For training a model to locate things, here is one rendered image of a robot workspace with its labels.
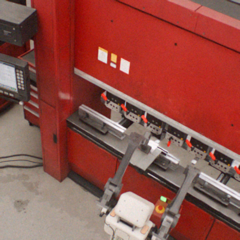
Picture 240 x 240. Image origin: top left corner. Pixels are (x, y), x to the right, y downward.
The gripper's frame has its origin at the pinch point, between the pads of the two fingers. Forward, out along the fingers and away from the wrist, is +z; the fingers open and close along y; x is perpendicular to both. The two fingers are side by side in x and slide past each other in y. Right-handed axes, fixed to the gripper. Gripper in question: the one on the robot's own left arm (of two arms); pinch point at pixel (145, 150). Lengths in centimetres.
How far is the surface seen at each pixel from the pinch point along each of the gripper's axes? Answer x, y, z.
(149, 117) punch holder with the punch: -19.4, 6.0, -23.0
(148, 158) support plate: 4.9, -5.9, -1.2
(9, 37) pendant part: -2, 108, -87
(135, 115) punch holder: -17.3, 18.3, -18.1
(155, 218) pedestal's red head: 42, -35, 9
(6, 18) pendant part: -10, 111, -98
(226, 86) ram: -45, -43, -75
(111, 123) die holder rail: -8.4, 42.7, 9.8
